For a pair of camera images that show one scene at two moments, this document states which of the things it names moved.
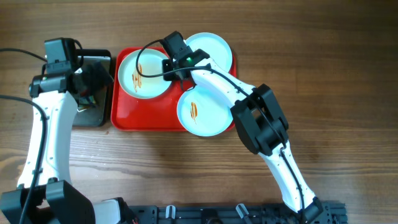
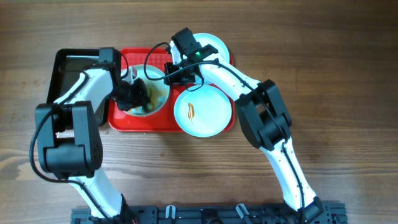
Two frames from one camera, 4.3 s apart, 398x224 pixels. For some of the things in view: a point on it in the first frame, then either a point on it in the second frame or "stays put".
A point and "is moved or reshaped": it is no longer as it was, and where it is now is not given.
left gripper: [101, 80] -> [139, 101]
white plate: [203, 113] stays put
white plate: [215, 46] stays put
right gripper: [166, 64] stays put
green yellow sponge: [84, 102] is moved or reshaped
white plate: [150, 63] is moved or reshaped
